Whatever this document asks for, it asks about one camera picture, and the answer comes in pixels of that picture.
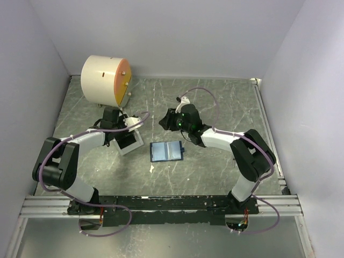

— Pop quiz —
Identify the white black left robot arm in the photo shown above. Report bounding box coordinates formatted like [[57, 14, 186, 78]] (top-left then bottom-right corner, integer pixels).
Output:
[[32, 107, 136, 214]]

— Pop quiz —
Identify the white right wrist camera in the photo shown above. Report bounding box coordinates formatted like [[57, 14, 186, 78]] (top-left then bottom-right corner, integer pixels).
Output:
[[175, 96, 190, 113]]

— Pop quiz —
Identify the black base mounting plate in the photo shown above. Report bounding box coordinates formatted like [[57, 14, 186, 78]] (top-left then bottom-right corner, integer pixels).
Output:
[[67, 195, 259, 227]]

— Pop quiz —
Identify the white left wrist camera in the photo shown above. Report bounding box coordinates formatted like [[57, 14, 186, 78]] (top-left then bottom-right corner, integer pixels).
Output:
[[124, 117, 142, 132]]

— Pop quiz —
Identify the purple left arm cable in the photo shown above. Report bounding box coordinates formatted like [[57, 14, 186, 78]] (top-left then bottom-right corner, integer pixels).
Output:
[[39, 111, 151, 238]]

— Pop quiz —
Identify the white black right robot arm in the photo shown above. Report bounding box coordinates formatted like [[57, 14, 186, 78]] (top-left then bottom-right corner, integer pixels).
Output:
[[159, 104, 276, 214]]

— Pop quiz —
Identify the blue leather card holder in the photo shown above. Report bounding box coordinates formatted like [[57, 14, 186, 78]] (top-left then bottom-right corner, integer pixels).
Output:
[[150, 141, 185, 162]]

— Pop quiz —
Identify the aluminium right side rail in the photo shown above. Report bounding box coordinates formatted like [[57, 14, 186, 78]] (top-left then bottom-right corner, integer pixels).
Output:
[[249, 77, 317, 258]]

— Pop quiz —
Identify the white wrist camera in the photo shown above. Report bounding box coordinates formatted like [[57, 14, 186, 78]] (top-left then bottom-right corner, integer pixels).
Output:
[[175, 96, 190, 113], [124, 117, 142, 132]]

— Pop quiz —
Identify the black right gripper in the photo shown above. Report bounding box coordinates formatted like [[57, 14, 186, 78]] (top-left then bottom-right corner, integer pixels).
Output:
[[159, 107, 191, 133]]

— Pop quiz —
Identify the white round mini drawer cabinet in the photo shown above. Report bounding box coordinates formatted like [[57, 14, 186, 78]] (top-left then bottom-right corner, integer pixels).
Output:
[[81, 55, 132, 108]]

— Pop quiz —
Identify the aluminium extrusion rail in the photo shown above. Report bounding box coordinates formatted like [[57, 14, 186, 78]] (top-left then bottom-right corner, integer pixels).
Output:
[[19, 195, 303, 218]]

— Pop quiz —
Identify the white plastic card tray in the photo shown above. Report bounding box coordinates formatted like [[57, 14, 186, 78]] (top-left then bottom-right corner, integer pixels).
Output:
[[113, 130, 144, 156]]

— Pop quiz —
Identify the black card in tray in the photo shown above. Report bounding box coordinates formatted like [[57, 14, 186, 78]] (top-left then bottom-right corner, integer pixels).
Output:
[[117, 135, 136, 149]]

